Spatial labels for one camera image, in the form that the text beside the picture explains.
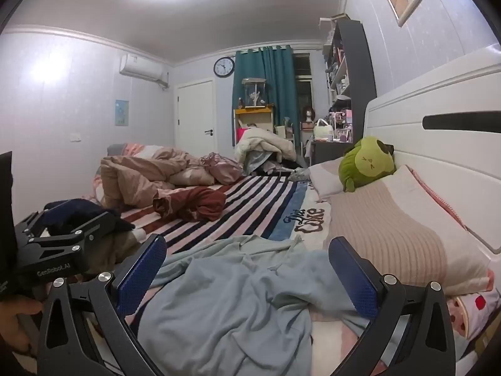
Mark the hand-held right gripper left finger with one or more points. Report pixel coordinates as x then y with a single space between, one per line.
141 278

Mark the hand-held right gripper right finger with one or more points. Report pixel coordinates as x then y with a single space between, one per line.
352 282

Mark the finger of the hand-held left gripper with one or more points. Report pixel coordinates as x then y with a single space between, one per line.
70 241
30 223

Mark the dark navy garment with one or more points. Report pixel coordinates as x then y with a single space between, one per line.
92 205

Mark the light blue garment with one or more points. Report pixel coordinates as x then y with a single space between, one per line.
235 301

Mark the person's left hand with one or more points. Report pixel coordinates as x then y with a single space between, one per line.
15 321

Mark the beige brown garment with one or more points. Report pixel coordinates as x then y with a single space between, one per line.
105 250

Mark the pink ribbed pillow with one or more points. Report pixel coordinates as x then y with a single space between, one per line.
391 223

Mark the beige duvet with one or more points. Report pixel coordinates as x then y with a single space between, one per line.
129 180

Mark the dark red garment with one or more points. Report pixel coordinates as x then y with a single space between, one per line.
199 203

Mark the white pink pillow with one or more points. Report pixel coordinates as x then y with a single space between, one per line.
325 176

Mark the green plush toy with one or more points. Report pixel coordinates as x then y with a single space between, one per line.
368 164

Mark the strawberry print pillow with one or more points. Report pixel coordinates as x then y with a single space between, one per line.
469 309

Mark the striped blanket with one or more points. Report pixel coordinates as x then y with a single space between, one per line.
250 203

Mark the dark desk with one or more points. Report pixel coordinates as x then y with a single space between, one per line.
328 150

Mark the pink satin garment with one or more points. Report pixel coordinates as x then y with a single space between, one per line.
223 168

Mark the white bed headboard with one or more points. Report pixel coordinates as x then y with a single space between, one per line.
430 156

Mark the grey garment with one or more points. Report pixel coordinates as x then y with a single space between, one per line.
256 162

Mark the white handbag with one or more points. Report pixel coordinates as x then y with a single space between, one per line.
322 130

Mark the cream bedding pile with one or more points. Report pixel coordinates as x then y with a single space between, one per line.
262 141

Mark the wig on mannequin head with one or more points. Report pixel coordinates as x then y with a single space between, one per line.
309 117

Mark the white door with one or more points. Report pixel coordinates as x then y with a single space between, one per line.
193 113

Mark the white air conditioner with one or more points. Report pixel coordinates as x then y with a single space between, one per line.
141 68

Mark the yellow topped cabinet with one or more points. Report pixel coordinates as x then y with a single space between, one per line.
254 111

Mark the window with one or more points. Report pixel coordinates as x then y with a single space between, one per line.
303 82

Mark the teal curtain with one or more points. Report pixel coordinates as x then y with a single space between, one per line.
280 86

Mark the glass tank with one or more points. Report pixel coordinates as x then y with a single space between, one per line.
254 93

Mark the dark shelf unit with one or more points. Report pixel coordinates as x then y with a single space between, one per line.
360 66

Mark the small blue wall poster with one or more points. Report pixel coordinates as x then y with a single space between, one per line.
121 112

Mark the round wall clock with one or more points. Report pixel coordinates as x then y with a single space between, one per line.
224 67

